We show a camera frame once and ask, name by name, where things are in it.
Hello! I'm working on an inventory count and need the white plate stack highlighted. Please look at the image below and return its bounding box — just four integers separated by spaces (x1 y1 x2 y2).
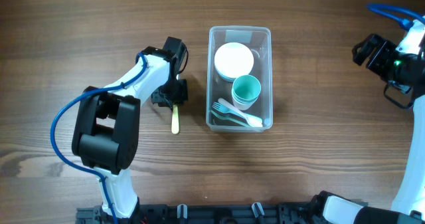
214 43 254 82

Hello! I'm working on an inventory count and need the white plastic spoon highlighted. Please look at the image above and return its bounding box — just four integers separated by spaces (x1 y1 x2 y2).
213 98 263 128

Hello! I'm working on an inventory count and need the green plastic cup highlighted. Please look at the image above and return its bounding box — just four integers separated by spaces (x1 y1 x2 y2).
232 74 262 102

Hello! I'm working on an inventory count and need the clear plastic container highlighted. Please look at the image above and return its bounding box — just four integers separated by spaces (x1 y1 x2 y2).
206 25 273 132

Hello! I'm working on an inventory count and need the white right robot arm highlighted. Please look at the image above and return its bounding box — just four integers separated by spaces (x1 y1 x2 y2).
309 15 424 223

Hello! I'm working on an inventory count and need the light blue plastic fork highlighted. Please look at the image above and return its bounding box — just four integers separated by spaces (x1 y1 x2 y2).
212 102 262 127

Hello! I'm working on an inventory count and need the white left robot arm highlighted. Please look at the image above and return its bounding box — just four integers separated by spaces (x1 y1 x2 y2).
72 37 189 223

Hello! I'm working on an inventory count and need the blue plastic cup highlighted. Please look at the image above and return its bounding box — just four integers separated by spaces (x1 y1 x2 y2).
232 96 257 111

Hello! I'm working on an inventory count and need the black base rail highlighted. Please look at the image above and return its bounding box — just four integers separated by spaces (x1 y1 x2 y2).
75 202 319 224

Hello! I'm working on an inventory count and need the yellow plastic fork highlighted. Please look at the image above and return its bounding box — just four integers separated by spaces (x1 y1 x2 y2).
171 104 180 134

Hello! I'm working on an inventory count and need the light green plastic fork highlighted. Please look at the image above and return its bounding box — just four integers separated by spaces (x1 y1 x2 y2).
210 110 250 127

